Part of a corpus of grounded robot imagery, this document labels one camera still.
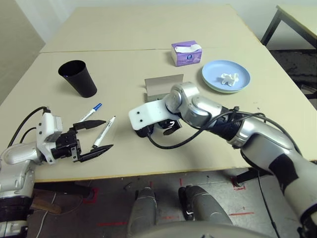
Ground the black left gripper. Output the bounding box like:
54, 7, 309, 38
52, 119, 114, 163

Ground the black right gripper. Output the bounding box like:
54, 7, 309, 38
156, 119, 183, 136

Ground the white marker black cap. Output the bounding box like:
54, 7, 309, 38
92, 115, 116, 149

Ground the grey glasses case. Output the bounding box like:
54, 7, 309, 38
144, 73, 184, 102

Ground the blue plate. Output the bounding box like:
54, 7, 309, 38
201, 59, 251, 92

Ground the white tissue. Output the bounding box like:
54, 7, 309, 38
219, 72, 240, 86

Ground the white marker blue cap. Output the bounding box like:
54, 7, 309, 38
78, 103, 103, 122

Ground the black plastic cup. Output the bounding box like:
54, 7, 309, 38
58, 59, 98, 98

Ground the green plate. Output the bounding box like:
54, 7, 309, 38
202, 76, 250, 94

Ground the purple tissue box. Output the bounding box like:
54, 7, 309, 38
171, 40, 203, 67

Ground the brown wooden block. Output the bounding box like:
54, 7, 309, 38
32, 195, 62, 215

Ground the grey robot right leg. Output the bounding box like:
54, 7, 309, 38
178, 184, 233, 225

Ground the grey robot leg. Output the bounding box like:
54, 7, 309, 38
127, 187, 158, 234
178, 184, 233, 225

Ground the grey robot left leg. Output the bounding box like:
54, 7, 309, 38
127, 187, 158, 234

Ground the grey robot torso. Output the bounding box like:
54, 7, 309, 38
128, 221, 273, 238

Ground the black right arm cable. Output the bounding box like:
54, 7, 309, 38
146, 106, 304, 238

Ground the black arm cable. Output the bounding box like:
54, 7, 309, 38
146, 106, 304, 238
7, 106, 50, 149

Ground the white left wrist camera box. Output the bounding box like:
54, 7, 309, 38
36, 113, 62, 165

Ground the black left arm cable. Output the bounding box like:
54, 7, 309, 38
7, 106, 50, 149

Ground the thin white wire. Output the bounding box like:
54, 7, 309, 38
38, 192, 57, 238

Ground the beige side table black frame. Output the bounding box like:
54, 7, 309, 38
260, 4, 317, 50

